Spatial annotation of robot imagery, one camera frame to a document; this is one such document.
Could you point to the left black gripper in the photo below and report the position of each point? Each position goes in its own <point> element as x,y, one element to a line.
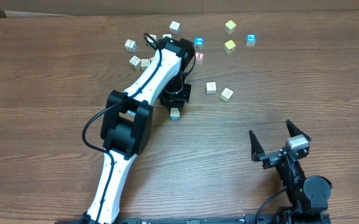
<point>175,101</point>

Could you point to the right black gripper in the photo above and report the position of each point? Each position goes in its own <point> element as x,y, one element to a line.
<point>279,154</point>

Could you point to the wooden block blue side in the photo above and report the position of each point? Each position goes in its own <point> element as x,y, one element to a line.
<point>174,114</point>

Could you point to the wooden block yellow side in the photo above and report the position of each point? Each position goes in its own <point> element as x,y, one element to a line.
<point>226,94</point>

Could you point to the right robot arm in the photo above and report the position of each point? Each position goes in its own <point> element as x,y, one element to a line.
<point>308,196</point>

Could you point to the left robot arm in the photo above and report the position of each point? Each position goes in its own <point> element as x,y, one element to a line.
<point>127,121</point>

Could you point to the wooden block elephant picture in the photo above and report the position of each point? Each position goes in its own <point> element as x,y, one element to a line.
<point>144,64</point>

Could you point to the wooden block letter X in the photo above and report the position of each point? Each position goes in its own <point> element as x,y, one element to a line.
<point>135,62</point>

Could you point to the red letter wooden block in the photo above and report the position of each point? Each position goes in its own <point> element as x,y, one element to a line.
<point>199,57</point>

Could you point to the green side wooden block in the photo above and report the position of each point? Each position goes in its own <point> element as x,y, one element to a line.
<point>151,40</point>

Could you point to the blue top block centre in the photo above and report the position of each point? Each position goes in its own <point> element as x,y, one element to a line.
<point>198,43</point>

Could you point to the wooden block far left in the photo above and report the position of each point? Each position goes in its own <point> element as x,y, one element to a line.
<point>131,45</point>

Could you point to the wooden block top centre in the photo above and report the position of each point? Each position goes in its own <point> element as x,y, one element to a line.
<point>174,27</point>

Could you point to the yellow top block lower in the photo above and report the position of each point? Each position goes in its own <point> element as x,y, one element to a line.
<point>229,46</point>

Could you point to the yellow top block upper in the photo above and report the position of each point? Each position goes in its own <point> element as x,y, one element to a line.
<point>230,27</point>

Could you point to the blue top block right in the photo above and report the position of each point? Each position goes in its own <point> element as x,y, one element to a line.
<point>250,40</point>

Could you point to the cardboard sheet at back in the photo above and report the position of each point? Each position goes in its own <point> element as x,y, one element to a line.
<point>112,7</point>

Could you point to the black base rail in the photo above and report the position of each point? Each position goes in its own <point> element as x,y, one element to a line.
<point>191,221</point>

